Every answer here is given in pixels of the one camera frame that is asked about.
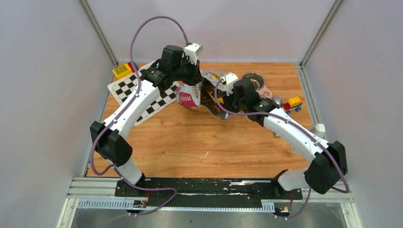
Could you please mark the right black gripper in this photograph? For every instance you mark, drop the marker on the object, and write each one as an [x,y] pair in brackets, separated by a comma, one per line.
[226,99]

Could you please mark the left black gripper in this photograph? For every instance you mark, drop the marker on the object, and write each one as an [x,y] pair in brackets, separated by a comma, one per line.
[195,76]

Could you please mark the pet food bag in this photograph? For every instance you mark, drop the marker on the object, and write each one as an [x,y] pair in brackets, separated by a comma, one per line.
[200,97]

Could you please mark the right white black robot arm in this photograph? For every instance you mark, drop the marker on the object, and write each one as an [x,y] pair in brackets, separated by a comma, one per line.
[327,161]

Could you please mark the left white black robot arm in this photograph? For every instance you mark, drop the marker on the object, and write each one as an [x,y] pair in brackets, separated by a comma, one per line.
[154,78]

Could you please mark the pink double pet bowl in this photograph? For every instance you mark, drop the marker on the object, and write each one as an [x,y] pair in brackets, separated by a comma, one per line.
[259,84]

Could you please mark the silver metal cylinder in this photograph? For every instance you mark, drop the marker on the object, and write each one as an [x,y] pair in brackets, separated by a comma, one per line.
[278,100]

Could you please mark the toy block car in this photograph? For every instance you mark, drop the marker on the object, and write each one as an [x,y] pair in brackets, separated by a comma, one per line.
[292,104]

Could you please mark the yellow red blue block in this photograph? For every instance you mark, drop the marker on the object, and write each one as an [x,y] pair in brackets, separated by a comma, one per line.
[124,70]

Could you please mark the white wedge holder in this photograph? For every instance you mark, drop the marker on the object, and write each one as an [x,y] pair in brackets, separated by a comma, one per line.
[317,129]

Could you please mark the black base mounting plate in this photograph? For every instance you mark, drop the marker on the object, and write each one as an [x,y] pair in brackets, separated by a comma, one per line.
[207,192]

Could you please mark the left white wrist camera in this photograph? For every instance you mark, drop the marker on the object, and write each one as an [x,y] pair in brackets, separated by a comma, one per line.
[192,51]

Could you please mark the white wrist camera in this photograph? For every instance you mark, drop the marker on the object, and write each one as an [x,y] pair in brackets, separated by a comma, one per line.
[192,51]
[228,81]

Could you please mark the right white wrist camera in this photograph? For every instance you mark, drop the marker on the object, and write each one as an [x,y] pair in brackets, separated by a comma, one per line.
[228,81]

